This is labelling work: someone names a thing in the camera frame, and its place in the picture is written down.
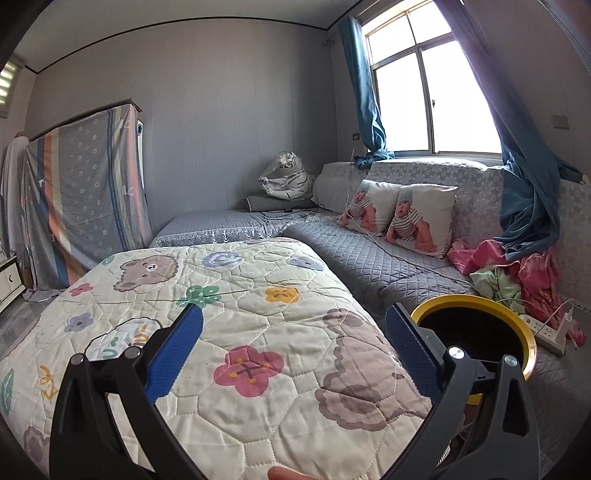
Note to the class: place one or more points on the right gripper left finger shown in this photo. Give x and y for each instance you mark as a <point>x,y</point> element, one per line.
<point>85,442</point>

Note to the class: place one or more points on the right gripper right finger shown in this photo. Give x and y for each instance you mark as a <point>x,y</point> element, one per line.
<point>482,424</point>

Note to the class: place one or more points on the yellow round trash bin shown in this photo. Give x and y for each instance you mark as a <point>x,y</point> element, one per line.
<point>485,330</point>

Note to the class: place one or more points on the person's right hand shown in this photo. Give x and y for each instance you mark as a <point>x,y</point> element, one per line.
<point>280,473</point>

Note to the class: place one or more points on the white power strip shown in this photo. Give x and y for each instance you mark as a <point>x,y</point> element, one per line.
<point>549,338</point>

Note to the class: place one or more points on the green cloth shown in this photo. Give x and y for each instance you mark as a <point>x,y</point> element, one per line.
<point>495,284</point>

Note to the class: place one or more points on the white cabinet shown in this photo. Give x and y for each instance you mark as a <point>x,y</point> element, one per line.
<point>11,282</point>

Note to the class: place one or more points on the pink clothes pile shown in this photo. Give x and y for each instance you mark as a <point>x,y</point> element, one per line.
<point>547,279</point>

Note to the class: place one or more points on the cartoon patterned quilt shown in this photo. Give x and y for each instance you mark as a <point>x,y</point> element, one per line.
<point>289,370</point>

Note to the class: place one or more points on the right baby print pillow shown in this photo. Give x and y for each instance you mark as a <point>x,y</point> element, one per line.
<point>423,219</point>

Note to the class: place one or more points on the baby print pillow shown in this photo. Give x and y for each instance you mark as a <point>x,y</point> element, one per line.
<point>423,219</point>
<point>371,208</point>

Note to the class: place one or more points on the striped sheet covered furniture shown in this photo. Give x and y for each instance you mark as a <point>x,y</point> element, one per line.
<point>82,195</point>

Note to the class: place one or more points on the grey quilted sofa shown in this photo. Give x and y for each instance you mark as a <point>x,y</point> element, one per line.
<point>379,274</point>

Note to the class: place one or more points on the left baby print pillow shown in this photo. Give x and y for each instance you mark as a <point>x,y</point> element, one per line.
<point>371,208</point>

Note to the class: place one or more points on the blue curtain right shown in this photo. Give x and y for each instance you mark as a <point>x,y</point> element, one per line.
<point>529,213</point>

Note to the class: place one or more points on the blue curtain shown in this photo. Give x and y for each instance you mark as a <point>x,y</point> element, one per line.
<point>371,128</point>
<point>529,213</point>

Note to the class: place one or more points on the grey folded cushion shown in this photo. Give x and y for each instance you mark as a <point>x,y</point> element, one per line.
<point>266,203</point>

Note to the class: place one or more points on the white tiger plush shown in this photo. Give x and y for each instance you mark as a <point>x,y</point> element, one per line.
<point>287,179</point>

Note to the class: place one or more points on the blue curtain left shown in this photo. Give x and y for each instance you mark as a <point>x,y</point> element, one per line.
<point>371,128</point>

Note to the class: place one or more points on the window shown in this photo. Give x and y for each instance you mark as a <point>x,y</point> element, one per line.
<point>429,98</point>

